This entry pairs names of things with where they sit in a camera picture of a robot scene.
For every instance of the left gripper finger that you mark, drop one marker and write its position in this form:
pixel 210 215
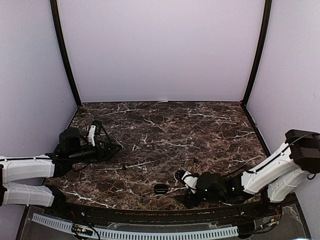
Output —
pixel 96 129
pixel 109 150

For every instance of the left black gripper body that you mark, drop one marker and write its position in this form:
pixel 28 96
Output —
pixel 77 156

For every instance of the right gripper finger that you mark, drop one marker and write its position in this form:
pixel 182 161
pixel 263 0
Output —
pixel 191 200
pixel 180 175

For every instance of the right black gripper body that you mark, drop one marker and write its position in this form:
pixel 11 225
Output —
pixel 217 198

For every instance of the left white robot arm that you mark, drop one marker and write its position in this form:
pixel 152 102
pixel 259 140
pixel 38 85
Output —
pixel 12 170

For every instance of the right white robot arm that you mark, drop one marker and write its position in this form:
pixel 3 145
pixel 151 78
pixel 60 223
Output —
pixel 297 158

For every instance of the black closed charging case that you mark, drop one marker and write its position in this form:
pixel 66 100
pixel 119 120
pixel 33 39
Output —
pixel 161 189

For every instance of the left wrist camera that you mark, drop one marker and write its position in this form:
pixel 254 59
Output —
pixel 91 135

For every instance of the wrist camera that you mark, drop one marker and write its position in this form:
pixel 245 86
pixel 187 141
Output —
pixel 91 135
pixel 190 181

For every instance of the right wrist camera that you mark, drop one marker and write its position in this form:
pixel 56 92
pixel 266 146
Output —
pixel 190 181

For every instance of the white slotted cable duct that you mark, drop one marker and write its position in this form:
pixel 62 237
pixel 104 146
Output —
pixel 98 233

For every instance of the black front frame rail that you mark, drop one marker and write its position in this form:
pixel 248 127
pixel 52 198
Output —
pixel 126 211

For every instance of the left black frame post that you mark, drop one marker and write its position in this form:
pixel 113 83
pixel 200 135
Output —
pixel 63 51

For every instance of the black frame post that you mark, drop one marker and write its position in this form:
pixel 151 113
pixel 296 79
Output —
pixel 63 51
pixel 258 53

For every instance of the right black frame post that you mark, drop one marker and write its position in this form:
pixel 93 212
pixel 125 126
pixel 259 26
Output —
pixel 258 53

